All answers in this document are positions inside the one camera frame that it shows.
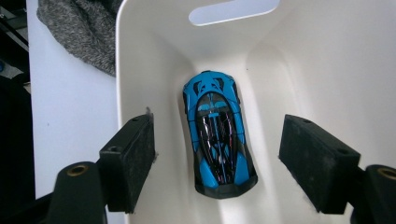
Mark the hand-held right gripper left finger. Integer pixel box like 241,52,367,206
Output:
98,113,157,215

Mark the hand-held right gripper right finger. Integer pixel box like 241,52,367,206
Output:
277,114,362,215

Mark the white plastic storage bin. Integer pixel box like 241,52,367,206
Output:
115,0,396,224

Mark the grey fuzzy cloth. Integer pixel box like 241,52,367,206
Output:
36,0,124,77

